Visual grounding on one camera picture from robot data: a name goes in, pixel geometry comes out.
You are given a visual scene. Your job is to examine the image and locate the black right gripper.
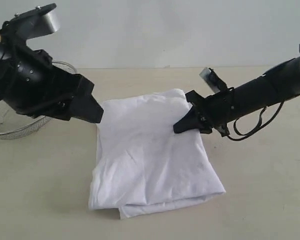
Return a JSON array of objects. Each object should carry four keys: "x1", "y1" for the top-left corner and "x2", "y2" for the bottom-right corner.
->
[{"x1": 173, "y1": 87, "x2": 235, "y2": 134}]

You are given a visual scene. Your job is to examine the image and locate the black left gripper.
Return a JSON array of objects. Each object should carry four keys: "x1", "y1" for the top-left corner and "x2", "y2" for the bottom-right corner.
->
[{"x1": 0, "y1": 42, "x2": 104, "y2": 123}]

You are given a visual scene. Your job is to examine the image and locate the white t-shirt red lettering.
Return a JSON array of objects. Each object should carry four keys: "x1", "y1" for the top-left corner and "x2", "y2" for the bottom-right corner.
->
[{"x1": 88, "y1": 88, "x2": 225, "y2": 219}]

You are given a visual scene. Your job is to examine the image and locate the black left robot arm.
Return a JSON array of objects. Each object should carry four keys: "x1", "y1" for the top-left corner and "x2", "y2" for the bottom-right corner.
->
[{"x1": 0, "y1": 27, "x2": 104, "y2": 124}]

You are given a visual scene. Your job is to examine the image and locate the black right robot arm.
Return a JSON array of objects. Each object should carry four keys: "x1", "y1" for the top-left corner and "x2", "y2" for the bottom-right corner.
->
[{"x1": 173, "y1": 44, "x2": 300, "y2": 137}]

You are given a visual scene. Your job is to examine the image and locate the round metal mesh basket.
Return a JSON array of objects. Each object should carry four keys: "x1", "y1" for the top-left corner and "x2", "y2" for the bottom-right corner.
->
[{"x1": 0, "y1": 59, "x2": 77, "y2": 141}]

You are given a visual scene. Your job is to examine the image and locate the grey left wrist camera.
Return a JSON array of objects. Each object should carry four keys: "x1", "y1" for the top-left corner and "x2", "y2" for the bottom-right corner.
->
[{"x1": 0, "y1": 3, "x2": 60, "y2": 46}]

